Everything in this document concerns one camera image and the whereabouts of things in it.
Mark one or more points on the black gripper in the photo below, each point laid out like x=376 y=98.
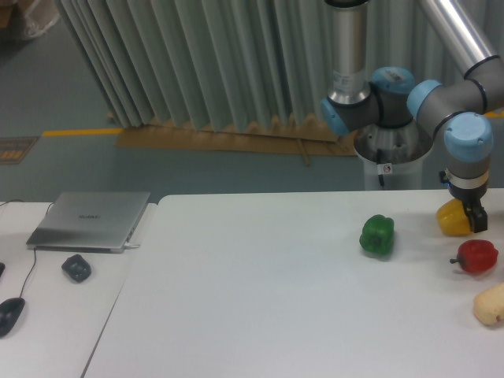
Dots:
x=471 y=202

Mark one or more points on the yellow bell pepper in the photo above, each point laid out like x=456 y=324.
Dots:
x=452 y=219

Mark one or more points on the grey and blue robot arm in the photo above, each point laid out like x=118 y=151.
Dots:
x=455 y=111

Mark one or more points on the red bell pepper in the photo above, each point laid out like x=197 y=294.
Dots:
x=476 y=256

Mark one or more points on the green bell pepper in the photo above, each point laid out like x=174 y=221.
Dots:
x=378 y=235

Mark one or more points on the beige bread loaf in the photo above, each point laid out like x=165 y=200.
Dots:
x=488 y=305

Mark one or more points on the grey pleated curtain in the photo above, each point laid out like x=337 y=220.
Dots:
x=233 y=66

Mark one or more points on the silver laptop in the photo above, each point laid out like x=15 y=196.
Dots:
x=99 y=222

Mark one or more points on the black earbuds case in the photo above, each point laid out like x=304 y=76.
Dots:
x=77 y=268

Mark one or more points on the black computer mouse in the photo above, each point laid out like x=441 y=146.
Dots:
x=11 y=309

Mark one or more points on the clear plastic bag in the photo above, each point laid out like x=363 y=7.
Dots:
x=31 y=19

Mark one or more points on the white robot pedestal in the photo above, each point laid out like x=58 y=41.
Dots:
x=392 y=158

